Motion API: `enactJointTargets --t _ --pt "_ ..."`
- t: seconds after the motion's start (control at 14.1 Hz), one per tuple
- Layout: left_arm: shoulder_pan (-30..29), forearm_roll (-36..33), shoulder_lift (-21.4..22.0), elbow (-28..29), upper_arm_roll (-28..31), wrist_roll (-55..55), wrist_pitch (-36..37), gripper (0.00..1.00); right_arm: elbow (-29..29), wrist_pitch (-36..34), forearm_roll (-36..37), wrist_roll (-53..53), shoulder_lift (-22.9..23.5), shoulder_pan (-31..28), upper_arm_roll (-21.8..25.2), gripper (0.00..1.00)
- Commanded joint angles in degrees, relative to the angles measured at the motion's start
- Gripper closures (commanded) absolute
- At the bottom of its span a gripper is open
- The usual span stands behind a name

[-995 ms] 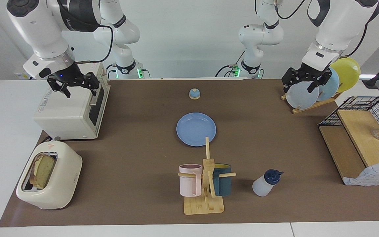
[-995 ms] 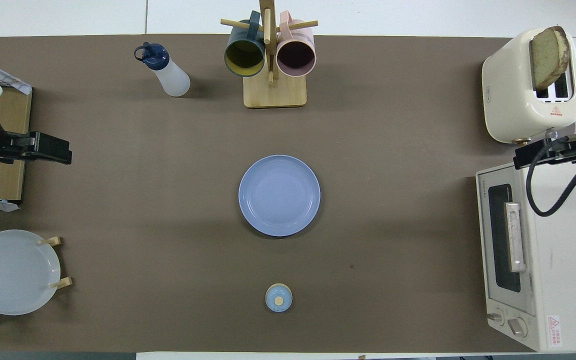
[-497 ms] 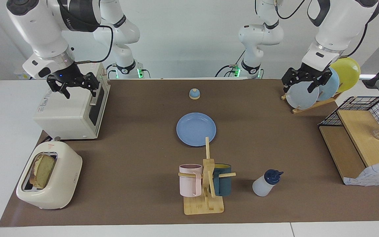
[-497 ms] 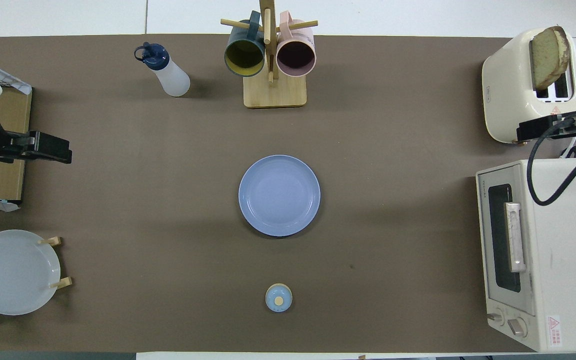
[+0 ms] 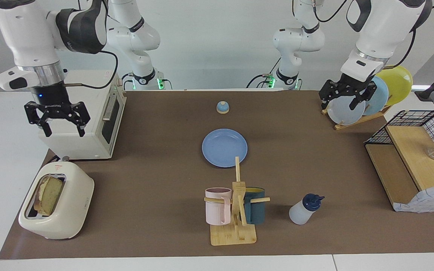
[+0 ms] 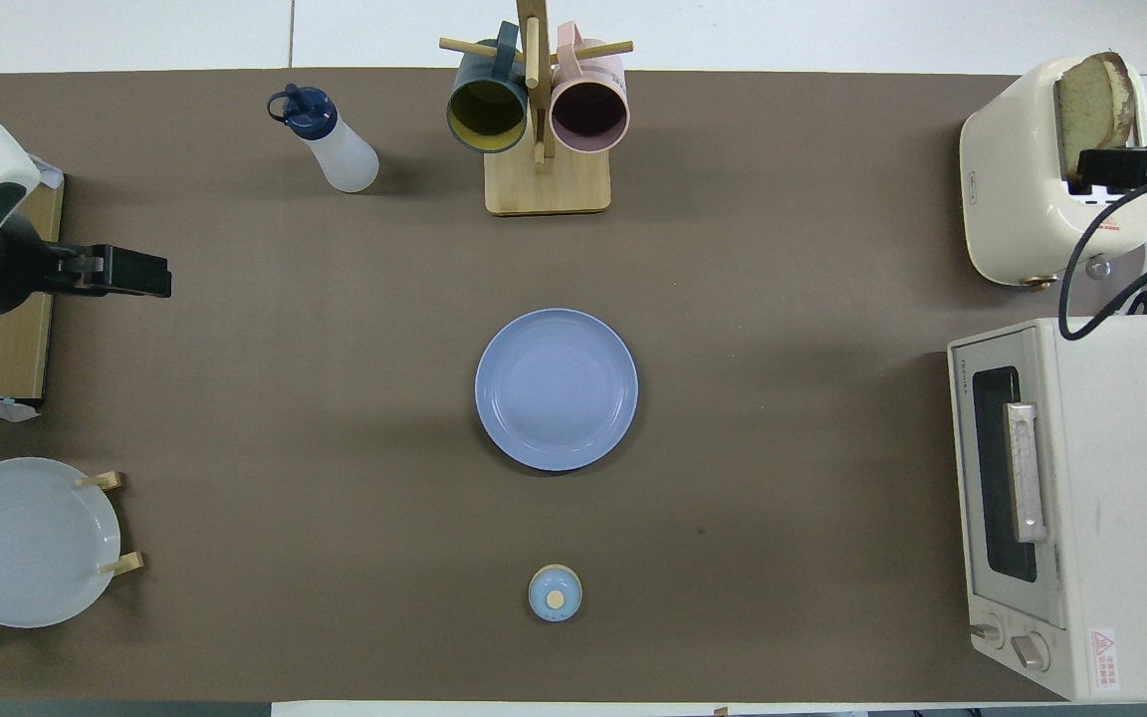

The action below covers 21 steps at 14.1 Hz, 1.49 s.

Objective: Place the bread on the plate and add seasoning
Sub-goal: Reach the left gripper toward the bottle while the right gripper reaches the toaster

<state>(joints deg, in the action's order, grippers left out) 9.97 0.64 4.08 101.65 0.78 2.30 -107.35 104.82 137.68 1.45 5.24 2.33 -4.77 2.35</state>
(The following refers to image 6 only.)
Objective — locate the wooden plate rack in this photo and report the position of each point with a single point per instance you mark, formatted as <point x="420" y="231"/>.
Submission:
<point x="125" y="564"/>

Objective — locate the pink mug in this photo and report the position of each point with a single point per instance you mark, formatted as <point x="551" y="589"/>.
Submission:
<point x="588" y="115"/>

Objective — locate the teal mug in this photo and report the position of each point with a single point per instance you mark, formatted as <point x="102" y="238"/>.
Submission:
<point x="487" y="115"/>

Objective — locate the cream two-slot toaster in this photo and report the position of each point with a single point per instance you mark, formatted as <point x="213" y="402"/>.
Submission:
<point x="1012" y="179"/>

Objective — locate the grey plate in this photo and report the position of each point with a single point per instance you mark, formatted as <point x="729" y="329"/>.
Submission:
<point x="26" y="543"/>

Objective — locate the translucent squeeze bottle blue cap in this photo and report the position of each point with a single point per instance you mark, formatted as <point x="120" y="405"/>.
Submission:
<point x="340" y="149"/>

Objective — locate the checkered white cloth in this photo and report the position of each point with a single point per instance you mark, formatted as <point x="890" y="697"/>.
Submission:
<point x="48" y="177"/>

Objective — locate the small blue jar wooden knob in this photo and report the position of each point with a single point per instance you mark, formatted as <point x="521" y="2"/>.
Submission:
<point x="555" y="596"/>

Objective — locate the wooden mug tree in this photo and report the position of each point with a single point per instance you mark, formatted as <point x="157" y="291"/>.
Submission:
<point x="546" y="184"/>

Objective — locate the brown table mat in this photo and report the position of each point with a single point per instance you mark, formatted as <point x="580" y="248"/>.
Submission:
<point x="783" y="398"/>

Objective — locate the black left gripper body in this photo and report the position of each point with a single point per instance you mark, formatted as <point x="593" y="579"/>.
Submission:
<point x="6" y="274"/>

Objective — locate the toasted bread slice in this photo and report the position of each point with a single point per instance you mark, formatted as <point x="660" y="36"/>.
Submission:
<point x="1091" y="100"/>

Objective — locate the blue round plate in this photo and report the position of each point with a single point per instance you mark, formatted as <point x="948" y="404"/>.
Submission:
<point x="556" y="390"/>

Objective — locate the white toaster oven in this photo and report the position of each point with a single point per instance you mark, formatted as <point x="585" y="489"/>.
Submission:
<point x="1131" y="498"/>

